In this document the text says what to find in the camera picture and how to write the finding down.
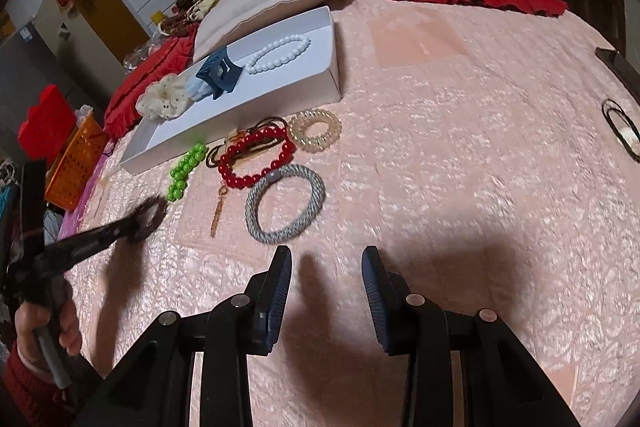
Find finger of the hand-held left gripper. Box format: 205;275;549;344
42;207;151;275

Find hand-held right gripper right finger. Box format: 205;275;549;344
361;245;583;427

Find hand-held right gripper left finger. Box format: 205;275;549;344
75;246;293;427

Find black scrunchie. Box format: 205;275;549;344
127;196;169;242

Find white cardboard box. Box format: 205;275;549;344
118;6;344;176

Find person's left forearm red sleeve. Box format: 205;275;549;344
0;338;73;427

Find person's left hand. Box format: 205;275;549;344
14;279;84;358

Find orange plastic basket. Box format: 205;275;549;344
43;112;109;212

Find red box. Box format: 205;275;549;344
17;84;79;160

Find pink quilted bedspread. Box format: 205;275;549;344
60;0;640;427

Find white floral scrunchie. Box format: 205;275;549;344
135;74;194;122

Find red ruffled cushion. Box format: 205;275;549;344
103;24;199;141

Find light blue hair clip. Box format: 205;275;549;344
184;74;213;102

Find dark blue hair claw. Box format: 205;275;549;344
194;49;245;100

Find brown wooden door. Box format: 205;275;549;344
81;0;152;64

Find grey braided bracelet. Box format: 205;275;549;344
244;164;327;244

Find gold pendant chain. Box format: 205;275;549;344
209;183;232;239

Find green bead bracelet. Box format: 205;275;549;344
167;142;209;203

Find red bead bracelet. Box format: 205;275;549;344
218;126;297;191

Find clear spiral hair tie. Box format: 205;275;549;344
287;108;343;154

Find thin dark hair ties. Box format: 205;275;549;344
204;115;292;168

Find white bead bracelet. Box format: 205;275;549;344
243;34;311;76

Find black hair tie white ornament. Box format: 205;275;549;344
602;98;640;164

